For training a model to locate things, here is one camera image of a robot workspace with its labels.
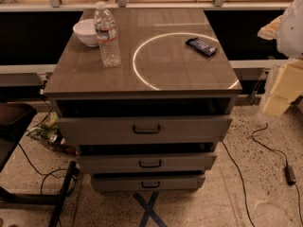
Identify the blue tape cross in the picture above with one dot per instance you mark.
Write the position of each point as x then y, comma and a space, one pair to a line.
149, 211

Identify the top grey drawer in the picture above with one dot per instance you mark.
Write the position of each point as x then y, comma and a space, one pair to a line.
143, 130

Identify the bottom grey drawer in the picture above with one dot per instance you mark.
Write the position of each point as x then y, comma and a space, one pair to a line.
147, 183

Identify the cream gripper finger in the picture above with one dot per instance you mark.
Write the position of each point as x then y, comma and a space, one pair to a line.
287, 87

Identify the grey drawer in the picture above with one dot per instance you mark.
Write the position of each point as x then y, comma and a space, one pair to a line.
143, 130
136, 163
147, 183

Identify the white ceramic bowl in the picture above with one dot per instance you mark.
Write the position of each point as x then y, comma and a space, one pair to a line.
85, 32

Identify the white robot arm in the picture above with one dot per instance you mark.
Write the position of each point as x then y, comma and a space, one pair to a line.
287, 30

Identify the clear plastic water bottle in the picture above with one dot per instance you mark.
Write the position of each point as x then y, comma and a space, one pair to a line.
105, 27

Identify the snack bags pile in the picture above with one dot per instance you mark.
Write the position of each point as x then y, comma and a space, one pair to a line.
48, 134

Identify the middle grey drawer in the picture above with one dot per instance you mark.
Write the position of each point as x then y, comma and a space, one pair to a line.
136, 163

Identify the grey three-drawer cabinet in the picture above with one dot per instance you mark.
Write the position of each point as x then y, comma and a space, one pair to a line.
159, 75

